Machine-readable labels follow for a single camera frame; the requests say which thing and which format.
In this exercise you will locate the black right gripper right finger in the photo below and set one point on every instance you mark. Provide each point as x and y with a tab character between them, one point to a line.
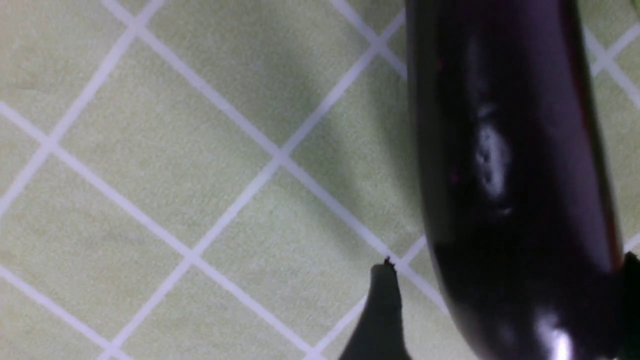
630	349

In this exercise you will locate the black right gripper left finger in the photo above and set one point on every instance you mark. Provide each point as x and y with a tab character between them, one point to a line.
378	334

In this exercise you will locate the purple toy eggplant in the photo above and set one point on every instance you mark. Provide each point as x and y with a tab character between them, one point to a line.
516	195

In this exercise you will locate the green checkered tablecloth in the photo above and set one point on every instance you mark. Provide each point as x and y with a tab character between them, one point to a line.
207	180

